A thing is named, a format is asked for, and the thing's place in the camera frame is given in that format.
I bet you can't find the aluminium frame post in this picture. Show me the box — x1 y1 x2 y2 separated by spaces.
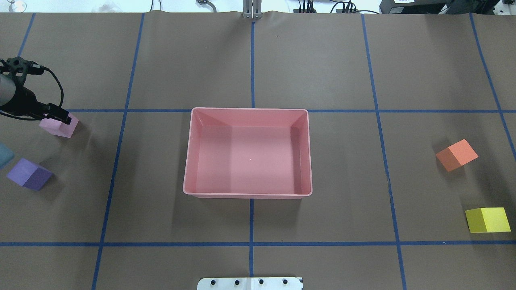
242 0 263 20

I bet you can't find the orange foam block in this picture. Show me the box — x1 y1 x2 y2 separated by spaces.
435 139 479 172

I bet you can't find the purple foam block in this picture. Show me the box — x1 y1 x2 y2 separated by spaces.
7 158 53 191

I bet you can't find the pink foam block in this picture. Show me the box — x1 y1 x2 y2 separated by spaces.
39 113 79 138

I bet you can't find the white camera mast pillar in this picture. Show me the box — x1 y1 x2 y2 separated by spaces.
197 277 304 290

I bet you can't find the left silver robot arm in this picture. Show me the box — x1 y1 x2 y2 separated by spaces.
0 74 72 125

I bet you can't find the pink plastic bin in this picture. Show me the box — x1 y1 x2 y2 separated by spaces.
183 107 313 200

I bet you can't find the yellow foam block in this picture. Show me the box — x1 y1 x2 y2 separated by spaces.
465 207 511 233

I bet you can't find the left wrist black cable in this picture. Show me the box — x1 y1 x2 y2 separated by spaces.
0 64 65 121

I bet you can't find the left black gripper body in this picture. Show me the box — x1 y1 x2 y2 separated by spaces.
1 86 44 120

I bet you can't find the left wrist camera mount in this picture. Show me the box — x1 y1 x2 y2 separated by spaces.
0 56 44 77

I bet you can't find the black box with label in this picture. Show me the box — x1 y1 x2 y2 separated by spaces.
379 0 447 14

